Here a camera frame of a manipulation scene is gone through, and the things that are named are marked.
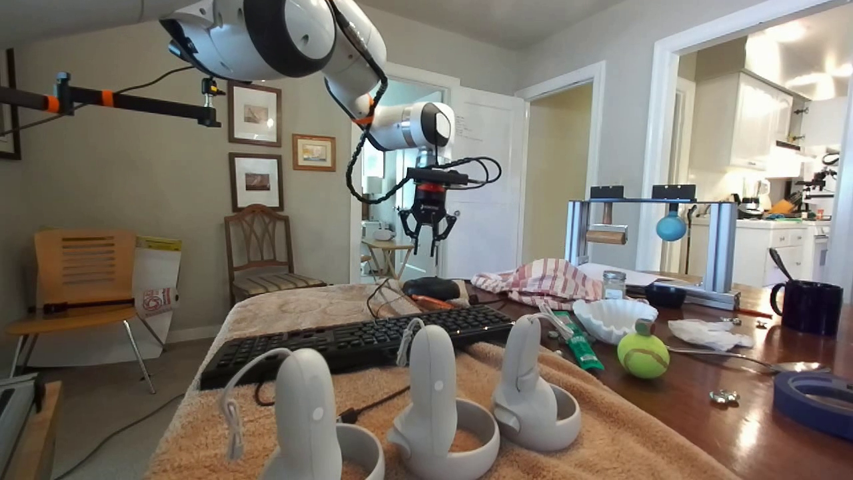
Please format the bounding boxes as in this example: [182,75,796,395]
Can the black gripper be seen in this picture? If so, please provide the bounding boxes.
[395,187,464,261]

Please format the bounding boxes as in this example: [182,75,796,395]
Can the small metal side table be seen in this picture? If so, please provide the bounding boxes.
[359,233,418,321]

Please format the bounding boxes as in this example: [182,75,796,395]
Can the white door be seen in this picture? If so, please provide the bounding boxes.
[439,82,528,282]

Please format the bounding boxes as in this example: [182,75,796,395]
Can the orange plastic tool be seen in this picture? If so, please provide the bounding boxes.
[414,293,466,315]

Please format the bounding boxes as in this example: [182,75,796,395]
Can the red white striped cloth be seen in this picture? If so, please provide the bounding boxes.
[470,257,607,311]

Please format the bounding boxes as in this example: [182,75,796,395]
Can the framed picture small wooden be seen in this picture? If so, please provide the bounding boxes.
[291,130,338,174]

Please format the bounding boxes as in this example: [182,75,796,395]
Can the black computer keyboard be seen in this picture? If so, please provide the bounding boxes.
[198,302,518,393]

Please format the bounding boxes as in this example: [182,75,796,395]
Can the white VR controller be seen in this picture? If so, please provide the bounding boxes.
[218,345,386,480]
[490,311,587,455]
[386,322,504,480]

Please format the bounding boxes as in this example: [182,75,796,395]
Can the dark wooden chair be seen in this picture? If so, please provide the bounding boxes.
[222,202,327,306]

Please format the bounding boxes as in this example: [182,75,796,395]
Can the framed picture large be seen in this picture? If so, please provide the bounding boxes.
[226,149,284,213]
[226,81,284,149]

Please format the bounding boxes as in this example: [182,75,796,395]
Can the wooden roller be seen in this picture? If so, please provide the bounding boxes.
[583,225,631,249]

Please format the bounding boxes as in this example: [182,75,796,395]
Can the small clear glass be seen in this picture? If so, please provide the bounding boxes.
[599,266,631,305]

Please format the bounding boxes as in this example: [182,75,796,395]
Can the white coffee filter stack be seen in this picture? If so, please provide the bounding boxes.
[571,295,660,349]

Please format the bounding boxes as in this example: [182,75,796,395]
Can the blue hanging ball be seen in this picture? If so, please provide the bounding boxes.
[652,202,690,245]

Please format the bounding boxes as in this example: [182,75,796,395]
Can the small black box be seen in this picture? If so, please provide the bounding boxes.
[643,281,687,311]

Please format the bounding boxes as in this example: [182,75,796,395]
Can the yellow tennis ball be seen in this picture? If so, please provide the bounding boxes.
[614,331,675,385]

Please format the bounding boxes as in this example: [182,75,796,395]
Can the white paper bag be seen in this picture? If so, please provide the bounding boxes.
[130,233,187,321]

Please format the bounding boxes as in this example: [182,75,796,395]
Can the beige terry towel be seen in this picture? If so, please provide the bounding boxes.
[143,281,740,480]

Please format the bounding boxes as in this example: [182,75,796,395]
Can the crumpled white tissue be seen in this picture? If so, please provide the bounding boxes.
[667,315,756,353]

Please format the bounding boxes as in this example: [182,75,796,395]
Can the black boom pole orange clamps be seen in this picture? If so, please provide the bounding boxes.
[0,70,226,130]

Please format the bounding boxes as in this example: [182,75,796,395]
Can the light plywood chair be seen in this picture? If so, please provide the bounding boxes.
[5,226,172,395]

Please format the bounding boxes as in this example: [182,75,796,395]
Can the white kitchen base cabinet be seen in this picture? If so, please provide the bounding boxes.
[732,217,840,287]

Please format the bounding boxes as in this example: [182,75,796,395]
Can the metal table spoon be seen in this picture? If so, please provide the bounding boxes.
[670,345,827,375]

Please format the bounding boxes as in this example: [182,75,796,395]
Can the dark blue mug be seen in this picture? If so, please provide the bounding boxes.
[768,278,844,338]

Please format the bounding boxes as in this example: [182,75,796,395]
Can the blue tape roll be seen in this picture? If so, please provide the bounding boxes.
[771,369,853,446]

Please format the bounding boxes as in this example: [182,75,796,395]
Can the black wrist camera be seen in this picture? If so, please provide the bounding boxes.
[404,166,474,191]

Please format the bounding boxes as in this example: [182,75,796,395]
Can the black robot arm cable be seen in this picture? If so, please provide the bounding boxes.
[342,75,506,209]

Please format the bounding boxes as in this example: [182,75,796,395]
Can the thin black cable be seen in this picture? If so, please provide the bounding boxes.
[252,379,414,427]

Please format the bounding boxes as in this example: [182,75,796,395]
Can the metal frame stand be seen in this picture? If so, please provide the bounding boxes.
[562,181,740,298]

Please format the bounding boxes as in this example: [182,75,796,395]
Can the white kitchen wall cabinet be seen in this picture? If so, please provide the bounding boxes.
[690,70,794,178]

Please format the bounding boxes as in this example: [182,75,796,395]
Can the black spoon handle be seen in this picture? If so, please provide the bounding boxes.
[766,245,799,285]

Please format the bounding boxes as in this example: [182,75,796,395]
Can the dark picture frame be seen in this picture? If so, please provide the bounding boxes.
[0,46,23,163]

